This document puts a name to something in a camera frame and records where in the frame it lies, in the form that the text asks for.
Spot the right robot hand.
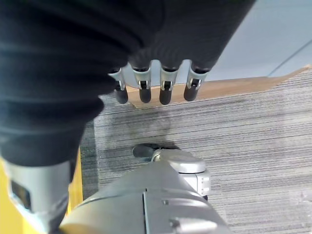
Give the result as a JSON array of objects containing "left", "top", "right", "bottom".
[{"left": 0, "top": 0, "right": 256, "bottom": 234}]

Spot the dark robot foot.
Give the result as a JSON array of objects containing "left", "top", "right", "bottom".
[{"left": 132, "top": 143, "right": 181, "bottom": 159}]

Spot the yellow shelf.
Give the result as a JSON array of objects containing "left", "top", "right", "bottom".
[{"left": 0, "top": 145, "right": 84, "bottom": 234}]

